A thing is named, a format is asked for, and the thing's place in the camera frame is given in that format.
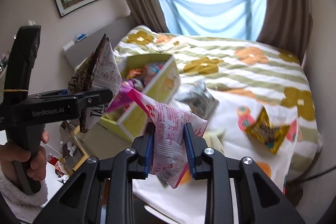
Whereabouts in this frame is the dark brown snack bag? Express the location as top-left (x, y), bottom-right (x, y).
top-left (68, 35), bottom-right (122, 133)

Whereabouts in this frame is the purple chips snack bag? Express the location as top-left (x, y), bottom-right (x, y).
top-left (105, 80), bottom-right (134, 113)

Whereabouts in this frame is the yellow gold snack bag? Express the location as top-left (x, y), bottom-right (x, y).
top-left (244, 107), bottom-right (290, 155)

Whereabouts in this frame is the yellow-green cardboard box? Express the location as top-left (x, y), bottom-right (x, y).
top-left (98, 53), bottom-right (181, 143)

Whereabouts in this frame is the red white snack bag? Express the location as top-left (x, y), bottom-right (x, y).
top-left (127, 89), bottom-right (208, 189)

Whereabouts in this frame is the silver triangular snack bag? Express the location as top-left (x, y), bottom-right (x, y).
top-left (174, 79), bottom-right (219, 119)

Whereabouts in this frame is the left hand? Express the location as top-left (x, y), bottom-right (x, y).
top-left (1, 142), bottom-right (47, 185)

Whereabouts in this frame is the white small box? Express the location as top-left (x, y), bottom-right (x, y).
top-left (63, 40), bottom-right (75, 52)

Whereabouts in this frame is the grey headboard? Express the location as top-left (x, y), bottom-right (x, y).
top-left (64, 15), bottom-right (137, 68)

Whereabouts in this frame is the white fleece sleeve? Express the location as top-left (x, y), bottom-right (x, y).
top-left (1, 169), bottom-right (48, 223)

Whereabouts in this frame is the blue white object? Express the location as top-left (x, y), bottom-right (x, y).
top-left (76, 34), bottom-right (87, 42)

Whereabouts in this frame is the white fruit-print sheet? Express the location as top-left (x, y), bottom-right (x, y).
top-left (132, 90), bottom-right (321, 224)

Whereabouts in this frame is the striped floral quilt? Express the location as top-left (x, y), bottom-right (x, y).
top-left (113, 26), bottom-right (315, 122)

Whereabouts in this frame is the blue window cloth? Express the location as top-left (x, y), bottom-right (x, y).
top-left (159, 0), bottom-right (266, 41)

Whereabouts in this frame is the brown right curtain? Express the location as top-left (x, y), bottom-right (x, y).
top-left (257, 0), bottom-right (312, 63)

